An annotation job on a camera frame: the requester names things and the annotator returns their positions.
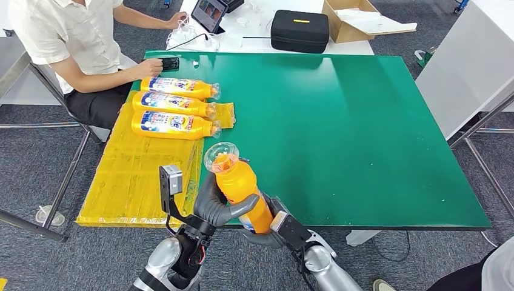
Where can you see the person's right hand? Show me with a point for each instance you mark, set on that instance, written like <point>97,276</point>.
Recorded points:
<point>149,68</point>

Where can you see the person's left hand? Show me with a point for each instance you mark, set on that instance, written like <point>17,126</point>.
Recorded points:
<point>178,21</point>

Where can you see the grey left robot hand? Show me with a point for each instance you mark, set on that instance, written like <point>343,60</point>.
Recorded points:
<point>208,209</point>

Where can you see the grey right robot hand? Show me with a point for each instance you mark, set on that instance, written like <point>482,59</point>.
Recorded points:
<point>257,239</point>

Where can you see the orange detergent bottle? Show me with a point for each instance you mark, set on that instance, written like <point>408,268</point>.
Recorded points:
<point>172,131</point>
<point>180,93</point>
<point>172,110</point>
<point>237,184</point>

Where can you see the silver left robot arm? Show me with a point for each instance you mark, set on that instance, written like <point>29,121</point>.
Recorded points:
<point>160,257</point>

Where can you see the person's right forearm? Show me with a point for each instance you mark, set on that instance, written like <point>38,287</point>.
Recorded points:
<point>108,82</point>

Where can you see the person's left forearm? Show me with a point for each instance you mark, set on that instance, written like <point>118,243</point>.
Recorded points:
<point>140,19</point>

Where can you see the black smartphone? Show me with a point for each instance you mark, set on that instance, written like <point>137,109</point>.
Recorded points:
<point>170,64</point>

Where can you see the black tablet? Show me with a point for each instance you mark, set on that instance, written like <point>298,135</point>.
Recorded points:
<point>208,12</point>

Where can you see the black device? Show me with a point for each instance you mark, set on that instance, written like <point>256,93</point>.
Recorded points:
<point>233,4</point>

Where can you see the yellow taped cardboard mat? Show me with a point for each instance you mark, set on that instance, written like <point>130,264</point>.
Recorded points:
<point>140,180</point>

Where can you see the person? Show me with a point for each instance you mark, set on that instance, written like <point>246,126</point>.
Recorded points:
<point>60,36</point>
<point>498,269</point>

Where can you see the white table foot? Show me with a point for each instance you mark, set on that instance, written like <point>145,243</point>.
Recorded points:
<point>361,237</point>

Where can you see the black carrying case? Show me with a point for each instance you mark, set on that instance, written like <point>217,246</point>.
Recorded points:
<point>299,32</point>

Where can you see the brown cardboard box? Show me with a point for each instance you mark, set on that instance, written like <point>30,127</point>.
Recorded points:
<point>340,30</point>

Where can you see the clear plastic lid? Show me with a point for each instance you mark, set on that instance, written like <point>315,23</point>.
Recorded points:
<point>40,216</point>

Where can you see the white foam sheet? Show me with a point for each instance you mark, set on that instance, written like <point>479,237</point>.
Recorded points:
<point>372,23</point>

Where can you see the green plastic object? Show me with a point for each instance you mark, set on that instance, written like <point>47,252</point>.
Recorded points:
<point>425,59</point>

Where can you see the white table with metal legs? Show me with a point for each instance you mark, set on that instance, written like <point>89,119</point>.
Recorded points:
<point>461,72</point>

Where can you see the blue metal object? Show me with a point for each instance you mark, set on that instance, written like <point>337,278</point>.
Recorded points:
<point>461,5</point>

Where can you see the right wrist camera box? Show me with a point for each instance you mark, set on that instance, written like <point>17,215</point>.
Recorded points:
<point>291,233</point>

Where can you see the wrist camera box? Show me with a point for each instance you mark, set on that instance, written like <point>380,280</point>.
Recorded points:
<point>291,233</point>
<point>172,180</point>

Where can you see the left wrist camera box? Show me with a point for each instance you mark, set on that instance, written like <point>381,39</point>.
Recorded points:
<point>172,180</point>

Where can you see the grey metal table frame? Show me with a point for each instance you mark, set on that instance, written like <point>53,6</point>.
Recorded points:
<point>32,226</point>

